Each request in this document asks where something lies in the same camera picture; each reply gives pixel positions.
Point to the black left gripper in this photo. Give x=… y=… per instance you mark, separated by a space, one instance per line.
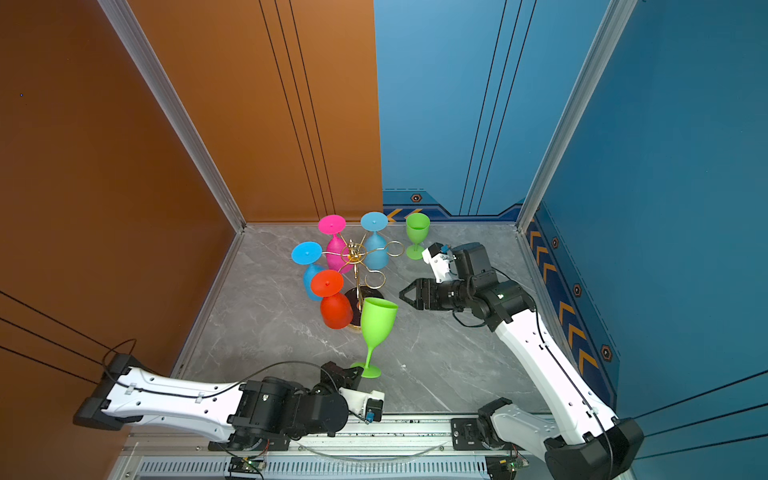
x=342 y=379

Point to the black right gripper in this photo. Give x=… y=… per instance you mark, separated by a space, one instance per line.
x=423 y=284

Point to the green wine glass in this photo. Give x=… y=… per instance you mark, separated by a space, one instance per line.
x=377 y=321
x=417 y=229

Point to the red wine glass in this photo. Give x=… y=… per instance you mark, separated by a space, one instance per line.
x=335 y=308

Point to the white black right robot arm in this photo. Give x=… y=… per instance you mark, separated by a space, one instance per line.
x=584 y=439

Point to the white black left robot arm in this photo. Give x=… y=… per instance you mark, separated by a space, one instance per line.
x=235 y=415

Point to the teal blue wine glass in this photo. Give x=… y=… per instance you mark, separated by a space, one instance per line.
x=375 y=245

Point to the magenta wine glass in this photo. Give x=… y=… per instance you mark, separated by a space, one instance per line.
x=333 y=240

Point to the light blue wine glass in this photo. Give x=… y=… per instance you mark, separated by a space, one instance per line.
x=308 y=254

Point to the green circuit board left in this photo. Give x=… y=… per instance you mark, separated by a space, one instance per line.
x=245 y=468

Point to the green circuit board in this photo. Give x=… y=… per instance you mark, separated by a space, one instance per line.
x=504 y=468
x=245 y=468

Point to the green circuit board right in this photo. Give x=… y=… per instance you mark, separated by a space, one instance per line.
x=504 y=468

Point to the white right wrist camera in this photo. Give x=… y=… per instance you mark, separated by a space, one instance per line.
x=441 y=261

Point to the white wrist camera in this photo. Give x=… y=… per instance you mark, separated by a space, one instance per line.
x=441 y=261
x=366 y=406

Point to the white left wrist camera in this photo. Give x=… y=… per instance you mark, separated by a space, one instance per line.
x=366 y=406

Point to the gold wire wine glass rack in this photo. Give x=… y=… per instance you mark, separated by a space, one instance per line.
x=368 y=282

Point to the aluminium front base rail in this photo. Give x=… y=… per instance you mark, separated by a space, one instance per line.
x=400 y=446

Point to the aluminium corner post right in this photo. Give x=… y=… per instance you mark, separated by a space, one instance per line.
x=606 y=39

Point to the aluminium corner post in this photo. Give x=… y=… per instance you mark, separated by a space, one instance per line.
x=606 y=39
x=126 y=25

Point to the aluminium corner post left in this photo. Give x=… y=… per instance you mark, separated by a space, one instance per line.
x=126 y=25

